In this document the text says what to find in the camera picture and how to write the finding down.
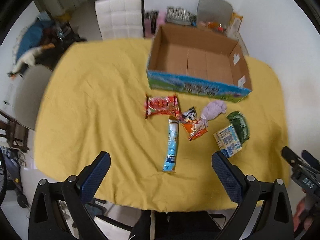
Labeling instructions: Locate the orange panda snack packet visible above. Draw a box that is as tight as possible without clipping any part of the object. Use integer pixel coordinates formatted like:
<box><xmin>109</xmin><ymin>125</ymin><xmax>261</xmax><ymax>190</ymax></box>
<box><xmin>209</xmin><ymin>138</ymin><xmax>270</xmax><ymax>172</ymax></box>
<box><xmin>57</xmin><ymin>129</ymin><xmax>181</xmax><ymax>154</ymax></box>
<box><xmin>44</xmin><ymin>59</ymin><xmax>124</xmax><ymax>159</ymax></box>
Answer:
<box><xmin>179</xmin><ymin>107</ymin><xmax>207</xmax><ymax>141</ymax></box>

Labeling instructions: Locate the green snack packet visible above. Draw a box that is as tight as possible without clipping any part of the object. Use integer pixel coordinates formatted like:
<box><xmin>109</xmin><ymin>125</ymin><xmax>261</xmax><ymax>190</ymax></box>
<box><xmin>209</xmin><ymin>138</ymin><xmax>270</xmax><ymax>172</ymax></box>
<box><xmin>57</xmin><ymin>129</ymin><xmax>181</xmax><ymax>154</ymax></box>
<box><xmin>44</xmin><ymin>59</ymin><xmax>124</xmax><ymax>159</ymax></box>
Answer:
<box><xmin>227</xmin><ymin>111</ymin><xmax>249</xmax><ymax>144</ymax></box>

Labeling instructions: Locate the grey chair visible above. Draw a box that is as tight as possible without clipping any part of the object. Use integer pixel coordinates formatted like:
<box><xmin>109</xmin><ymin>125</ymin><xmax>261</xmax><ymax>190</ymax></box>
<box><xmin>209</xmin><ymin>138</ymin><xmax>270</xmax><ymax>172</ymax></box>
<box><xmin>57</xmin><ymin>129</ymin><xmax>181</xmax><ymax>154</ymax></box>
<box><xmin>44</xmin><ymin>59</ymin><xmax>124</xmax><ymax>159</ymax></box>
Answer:
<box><xmin>196</xmin><ymin>0</ymin><xmax>233</xmax><ymax>27</ymax></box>

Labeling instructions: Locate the lilac fluffy towel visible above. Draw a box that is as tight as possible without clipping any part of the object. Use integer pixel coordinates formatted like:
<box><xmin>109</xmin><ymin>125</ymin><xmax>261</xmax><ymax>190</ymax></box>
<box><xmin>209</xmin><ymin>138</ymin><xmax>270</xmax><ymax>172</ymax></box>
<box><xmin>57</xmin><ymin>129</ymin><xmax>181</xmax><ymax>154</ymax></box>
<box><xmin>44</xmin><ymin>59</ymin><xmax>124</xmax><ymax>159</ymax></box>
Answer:
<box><xmin>200</xmin><ymin>100</ymin><xmax>227</xmax><ymax>127</ymax></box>

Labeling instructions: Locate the orange white bag on chair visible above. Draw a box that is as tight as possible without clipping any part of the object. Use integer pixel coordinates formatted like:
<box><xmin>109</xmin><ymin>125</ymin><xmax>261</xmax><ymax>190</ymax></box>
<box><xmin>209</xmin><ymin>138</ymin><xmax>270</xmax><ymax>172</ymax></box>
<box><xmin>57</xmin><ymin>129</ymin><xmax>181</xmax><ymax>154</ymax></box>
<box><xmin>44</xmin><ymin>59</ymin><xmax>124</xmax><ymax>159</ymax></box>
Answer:
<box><xmin>226</xmin><ymin>12</ymin><xmax>243</xmax><ymax>38</ymax></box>

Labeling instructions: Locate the blue cushion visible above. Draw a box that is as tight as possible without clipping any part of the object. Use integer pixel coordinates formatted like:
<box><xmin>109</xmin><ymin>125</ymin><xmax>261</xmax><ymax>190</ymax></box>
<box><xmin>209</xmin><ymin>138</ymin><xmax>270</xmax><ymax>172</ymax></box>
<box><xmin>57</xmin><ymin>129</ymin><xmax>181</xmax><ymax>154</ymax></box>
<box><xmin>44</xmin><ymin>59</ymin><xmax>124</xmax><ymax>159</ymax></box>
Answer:
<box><xmin>15</xmin><ymin>20</ymin><xmax>55</xmax><ymax>62</ymax></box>

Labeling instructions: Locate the yellow tablecloth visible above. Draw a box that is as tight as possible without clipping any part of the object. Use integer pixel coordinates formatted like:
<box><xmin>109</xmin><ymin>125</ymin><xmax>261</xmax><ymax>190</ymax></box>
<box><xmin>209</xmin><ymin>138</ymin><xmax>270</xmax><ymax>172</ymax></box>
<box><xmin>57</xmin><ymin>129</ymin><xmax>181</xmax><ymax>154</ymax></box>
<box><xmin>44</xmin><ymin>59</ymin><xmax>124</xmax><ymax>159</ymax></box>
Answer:
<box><xmin>34</xmin><ymin>38</ymin><xmax>290</xmax><ymax>212</ymax></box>

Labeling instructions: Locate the light blue long packet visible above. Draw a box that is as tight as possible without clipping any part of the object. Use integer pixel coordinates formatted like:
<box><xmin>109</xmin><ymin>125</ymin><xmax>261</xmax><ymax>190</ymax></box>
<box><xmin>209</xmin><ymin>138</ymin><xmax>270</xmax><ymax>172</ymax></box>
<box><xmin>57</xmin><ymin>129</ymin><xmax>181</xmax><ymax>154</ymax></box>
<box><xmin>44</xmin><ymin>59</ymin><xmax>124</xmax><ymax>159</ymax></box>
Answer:
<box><xmin>163</xmin><ymin>116</ymin><xmax>179</xmax><ymax>172</ymax></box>

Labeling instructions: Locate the white goose plush toy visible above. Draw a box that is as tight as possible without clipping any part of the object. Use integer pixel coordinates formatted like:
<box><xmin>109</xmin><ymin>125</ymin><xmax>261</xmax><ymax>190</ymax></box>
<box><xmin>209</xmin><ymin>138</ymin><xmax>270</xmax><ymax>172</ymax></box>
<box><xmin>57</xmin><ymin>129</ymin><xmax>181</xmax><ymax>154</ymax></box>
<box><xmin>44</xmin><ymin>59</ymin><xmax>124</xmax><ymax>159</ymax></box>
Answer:
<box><xmin>7</xmin><ymin>43</ymin><xmax>55</xmax><ymax>79</ymax></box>

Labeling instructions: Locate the white padded chair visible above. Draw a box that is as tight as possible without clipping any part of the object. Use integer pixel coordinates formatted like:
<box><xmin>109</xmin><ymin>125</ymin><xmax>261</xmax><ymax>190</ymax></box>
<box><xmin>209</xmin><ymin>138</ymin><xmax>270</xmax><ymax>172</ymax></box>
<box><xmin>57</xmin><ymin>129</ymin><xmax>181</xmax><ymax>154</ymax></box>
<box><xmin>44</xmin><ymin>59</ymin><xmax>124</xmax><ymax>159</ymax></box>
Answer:
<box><xmin>95</xmin><ymin>0</ymin><xmax>144</xmax><ymax>40</ymax></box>

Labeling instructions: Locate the person's hand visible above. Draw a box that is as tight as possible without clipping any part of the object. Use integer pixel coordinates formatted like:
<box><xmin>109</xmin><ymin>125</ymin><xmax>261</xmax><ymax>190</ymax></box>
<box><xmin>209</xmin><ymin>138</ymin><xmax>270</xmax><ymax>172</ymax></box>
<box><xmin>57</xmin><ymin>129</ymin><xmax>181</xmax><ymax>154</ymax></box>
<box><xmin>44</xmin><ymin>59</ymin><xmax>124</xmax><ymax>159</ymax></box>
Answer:
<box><xmin>293</xmin><ymin>194</ymin><xmax>319</xmax><ymax>232</ymax></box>

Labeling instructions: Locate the cardboard box with milk print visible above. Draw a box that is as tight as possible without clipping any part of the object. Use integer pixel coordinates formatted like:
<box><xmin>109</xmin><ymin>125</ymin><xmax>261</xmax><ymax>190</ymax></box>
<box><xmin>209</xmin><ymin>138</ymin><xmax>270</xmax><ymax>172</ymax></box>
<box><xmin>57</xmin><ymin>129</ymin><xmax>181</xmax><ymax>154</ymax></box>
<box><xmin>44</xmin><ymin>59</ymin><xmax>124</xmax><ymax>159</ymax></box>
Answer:
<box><xmin>146</xmin><ymin>24</ymin><xmax>252</xmax><ymax>102</ymax></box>

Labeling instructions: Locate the pink suitcase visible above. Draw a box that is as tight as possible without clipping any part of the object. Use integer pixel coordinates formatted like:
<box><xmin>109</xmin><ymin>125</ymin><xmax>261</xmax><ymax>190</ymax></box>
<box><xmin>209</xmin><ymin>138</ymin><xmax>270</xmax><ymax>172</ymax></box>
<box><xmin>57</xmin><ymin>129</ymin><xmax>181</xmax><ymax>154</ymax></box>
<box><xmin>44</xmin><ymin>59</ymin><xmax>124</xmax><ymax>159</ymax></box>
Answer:
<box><xmin>144</xmin><ymin>10</ymin><xmax>167</xmax><ymax>37</ymax></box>

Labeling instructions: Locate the red snack packet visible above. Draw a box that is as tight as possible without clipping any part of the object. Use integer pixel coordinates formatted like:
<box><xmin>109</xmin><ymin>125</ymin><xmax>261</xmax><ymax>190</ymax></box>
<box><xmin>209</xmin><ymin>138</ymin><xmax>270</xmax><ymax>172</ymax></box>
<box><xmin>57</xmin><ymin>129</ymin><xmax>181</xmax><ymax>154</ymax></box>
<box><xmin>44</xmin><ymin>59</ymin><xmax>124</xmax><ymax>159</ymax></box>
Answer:
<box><xmin>144</xmin><ymin>94</ymin><xmax>181</xmax><ymax>119</ymax></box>

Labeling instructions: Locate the black white patterned bag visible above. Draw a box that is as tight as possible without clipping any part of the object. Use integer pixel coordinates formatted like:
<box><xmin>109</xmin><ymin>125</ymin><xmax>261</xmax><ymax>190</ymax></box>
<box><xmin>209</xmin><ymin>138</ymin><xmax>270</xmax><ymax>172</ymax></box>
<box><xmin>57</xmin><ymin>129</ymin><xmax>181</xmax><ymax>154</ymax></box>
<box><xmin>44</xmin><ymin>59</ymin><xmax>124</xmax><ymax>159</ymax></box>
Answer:
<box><xmin>167</xmin><ymin>7</ymin><xmax>196</xmax><ymax>25</ymax></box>

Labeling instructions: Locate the cream blue tissue pack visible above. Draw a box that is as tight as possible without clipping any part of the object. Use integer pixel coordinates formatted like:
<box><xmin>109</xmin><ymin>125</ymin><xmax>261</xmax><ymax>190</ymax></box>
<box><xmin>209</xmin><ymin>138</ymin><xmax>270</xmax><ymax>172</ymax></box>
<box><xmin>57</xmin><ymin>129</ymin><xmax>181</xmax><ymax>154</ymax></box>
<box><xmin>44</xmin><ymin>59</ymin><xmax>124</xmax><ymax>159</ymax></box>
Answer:
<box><xmin>214</xmin><ymin>124</ymin><xmax>242</xmax><ymax>158</ymax></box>

